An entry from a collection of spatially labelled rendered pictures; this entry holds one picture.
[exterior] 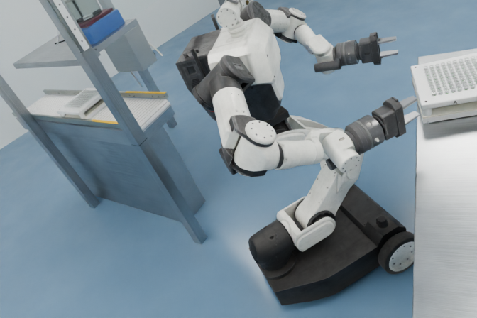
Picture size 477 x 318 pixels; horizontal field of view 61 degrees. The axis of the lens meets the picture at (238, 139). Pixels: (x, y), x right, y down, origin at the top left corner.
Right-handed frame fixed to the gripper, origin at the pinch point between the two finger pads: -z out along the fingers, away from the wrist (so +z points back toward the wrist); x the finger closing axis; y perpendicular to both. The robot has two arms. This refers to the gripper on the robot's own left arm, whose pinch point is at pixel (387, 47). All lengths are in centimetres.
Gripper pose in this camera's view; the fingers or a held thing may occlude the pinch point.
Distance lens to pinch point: 157.9
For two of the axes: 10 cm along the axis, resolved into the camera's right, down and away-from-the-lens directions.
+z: -8.9, 0.7, 4.6
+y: -3.1, 6.4, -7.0
